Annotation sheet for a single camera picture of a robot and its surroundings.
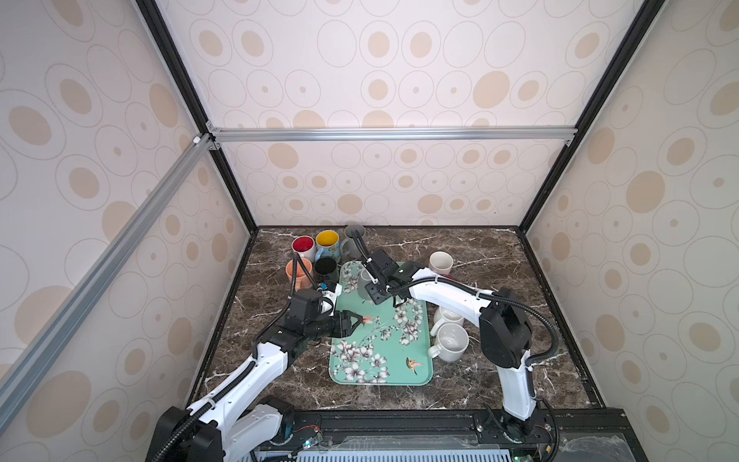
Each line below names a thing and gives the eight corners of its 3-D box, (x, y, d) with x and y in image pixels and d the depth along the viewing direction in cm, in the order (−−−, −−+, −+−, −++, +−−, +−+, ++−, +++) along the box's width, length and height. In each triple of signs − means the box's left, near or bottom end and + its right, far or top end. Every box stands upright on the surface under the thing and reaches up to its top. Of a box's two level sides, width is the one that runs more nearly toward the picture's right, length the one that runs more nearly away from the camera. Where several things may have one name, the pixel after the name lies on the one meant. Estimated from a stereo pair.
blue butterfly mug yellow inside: (317, 270, 107) (313, 252, 99) (321, 248, 114) (317, 229, 106) (339, 270, 107) (336, 252, 99) (341, 248, 114) (338, 229, 106)
